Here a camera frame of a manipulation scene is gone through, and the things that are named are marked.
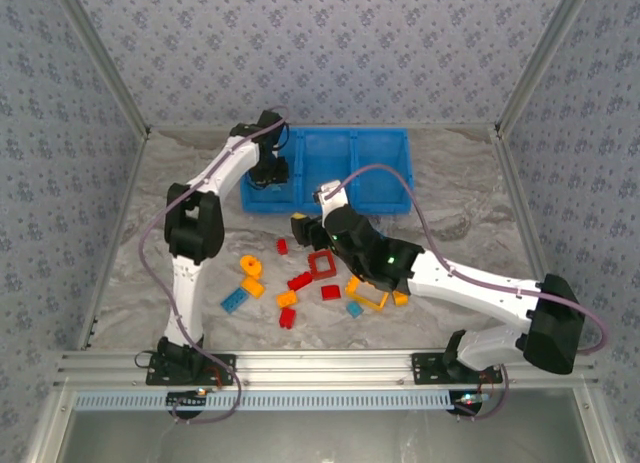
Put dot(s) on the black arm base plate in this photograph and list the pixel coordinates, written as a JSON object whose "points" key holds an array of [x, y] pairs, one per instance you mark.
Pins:
{"points": [[222, 370], [425, 370]]}

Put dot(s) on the aluminium frame post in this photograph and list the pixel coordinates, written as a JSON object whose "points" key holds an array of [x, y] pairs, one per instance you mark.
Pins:
{"points": [[542, 58], [103, 58]]}

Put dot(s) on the orange rectangular brick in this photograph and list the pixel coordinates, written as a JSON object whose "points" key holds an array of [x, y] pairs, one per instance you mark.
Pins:
{"points": [[400, 298]]}

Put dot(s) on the red small brick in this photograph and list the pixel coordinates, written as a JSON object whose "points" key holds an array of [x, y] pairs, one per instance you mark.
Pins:
{"points": [[282, 246]]}

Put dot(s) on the steel front panel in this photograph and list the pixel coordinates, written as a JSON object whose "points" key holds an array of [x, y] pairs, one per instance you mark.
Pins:
{"points": [[320, 438]]}

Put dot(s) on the aluminium side rail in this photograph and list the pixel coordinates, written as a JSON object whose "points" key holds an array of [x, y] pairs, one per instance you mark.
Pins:
{"points": [[520, 208], [115, 233]]}

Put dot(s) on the red window frame brick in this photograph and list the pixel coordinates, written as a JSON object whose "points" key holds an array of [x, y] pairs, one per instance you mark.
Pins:
{"points": [[312, 267]]}

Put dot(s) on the orange small square brick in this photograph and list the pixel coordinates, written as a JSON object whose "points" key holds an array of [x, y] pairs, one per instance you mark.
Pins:
{"points": [[286, 298]]}

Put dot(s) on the yellow window frame brick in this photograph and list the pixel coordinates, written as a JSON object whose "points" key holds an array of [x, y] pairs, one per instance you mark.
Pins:
{"points": [[366, 302]]}

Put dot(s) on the small black controller board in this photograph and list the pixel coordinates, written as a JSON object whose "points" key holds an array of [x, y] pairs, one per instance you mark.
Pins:
{"points": [[467, 399], [187, 399]]}

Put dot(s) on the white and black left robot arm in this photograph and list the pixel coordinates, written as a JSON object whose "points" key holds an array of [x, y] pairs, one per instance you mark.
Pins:
{"points": [[192, 223]]}

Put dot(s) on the red sloped brick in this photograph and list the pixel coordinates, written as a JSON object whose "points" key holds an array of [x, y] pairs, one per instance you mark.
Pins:
{"points": [[330, 292]]}

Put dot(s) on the red long brick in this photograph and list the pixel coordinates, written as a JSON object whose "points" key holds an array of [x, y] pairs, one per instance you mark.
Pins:
{"points": [[299, 281]]}

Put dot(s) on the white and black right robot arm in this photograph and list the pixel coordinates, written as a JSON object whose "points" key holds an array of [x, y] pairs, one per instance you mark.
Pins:
{"points": [[475, 293]]}

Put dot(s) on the orange round brick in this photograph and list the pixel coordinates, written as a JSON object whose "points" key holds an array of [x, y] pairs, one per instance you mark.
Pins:
{"points": [[255, 269]]}

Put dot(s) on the wide aluminium front rail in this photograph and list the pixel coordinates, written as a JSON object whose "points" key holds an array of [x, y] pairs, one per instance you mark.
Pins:
{"points": [[320, 368]]}

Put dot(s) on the blue three-compartment bin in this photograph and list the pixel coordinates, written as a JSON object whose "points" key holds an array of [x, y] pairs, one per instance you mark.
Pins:
{"points": [[320, 153]]}

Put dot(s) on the blue long brick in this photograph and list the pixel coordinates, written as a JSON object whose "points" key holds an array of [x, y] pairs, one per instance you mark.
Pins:
{"points": [[235, 300]]}

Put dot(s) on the red rectangular brick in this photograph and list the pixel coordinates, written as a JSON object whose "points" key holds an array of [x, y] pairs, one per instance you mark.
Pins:
{"points": [[287, 317]]}

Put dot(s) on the light blue small brick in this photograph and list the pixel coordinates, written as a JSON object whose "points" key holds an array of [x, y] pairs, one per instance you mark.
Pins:
{"points": [[354, 309]]}

